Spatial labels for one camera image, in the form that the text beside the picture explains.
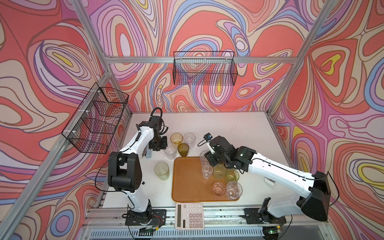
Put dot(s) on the clear wide glass left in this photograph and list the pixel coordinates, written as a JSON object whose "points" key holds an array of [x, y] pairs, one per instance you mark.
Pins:
{"points": [[170, 152]]}

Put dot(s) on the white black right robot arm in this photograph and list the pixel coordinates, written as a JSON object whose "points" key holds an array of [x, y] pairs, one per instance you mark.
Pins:
{"points": [[312, 192]]}

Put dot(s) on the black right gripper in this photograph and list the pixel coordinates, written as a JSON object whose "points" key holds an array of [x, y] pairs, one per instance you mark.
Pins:
{"points": [[209, 156]]}

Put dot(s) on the orange plastic tray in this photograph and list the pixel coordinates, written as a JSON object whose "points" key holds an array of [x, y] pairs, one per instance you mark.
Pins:
{"points": [[189, 185]]}

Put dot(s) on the olive textured cup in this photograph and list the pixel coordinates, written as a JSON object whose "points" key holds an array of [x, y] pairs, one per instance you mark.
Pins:
{"points": [[183, 149]]}

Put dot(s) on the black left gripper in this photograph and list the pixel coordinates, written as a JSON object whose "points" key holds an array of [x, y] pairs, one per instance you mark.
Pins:
{"points": [[163, 145]]}

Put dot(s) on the white desk calculator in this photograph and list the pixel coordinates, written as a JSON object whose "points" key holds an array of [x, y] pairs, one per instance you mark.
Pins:
{"points": [[189, 216]]}

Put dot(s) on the yellow amber glass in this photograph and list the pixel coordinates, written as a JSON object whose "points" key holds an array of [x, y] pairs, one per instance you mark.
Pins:
{"points": [[176, 138]]}

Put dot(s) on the clear faceted glass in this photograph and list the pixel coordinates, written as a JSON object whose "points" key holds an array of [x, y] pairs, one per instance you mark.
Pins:
{"points": [[233, 190], [203, 159]]}

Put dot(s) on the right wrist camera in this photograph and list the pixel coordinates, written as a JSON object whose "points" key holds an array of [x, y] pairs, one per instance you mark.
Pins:
{"points": [[210, 143]]}

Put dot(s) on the green ribbed glass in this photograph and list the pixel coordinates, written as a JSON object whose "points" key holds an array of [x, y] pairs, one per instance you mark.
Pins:
{"points": [[232, 175]]}

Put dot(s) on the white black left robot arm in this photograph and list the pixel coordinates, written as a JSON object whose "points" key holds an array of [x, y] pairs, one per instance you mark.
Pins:
{"points": [[124, 168]]}

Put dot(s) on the pink clear cup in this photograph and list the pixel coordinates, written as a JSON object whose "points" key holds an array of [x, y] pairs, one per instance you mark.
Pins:
{"points": [[218, 189]]}

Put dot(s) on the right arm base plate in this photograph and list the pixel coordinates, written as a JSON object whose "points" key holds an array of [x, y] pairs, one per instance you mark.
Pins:
{"points": [[262, 216]]}

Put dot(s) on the pale green textured cup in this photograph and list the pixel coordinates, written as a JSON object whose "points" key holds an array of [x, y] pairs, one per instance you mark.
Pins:
{"points": [[219, 171]]}

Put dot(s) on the pale yellow frosted cup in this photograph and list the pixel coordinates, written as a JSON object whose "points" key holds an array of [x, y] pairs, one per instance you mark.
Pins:
{"points": [[162, 171]]}

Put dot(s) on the black wire basket back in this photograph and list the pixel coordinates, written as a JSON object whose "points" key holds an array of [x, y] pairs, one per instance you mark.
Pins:
{"points": [[204, 68]]}

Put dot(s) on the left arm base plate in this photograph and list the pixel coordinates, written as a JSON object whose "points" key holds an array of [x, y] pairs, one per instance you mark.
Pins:
{"points": [[154, 218]]}

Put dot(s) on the clear glass back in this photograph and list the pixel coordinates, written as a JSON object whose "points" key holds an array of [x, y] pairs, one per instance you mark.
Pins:
{"points": [[190, 140]]}

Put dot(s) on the small clear glass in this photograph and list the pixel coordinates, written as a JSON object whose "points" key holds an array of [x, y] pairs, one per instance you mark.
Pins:
{"points": [[207, 171]]}

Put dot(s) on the black wire basket left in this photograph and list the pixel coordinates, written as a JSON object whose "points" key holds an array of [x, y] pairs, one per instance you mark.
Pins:
{"points": [[96, 120]]}

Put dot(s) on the black wire basket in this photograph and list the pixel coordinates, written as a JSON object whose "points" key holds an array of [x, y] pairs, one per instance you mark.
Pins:
{"points": [[96, 120], [204, 68]]}

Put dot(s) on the white clip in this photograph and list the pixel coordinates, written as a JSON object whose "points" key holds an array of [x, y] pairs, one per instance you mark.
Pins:
{"points": [[270, 182]]}

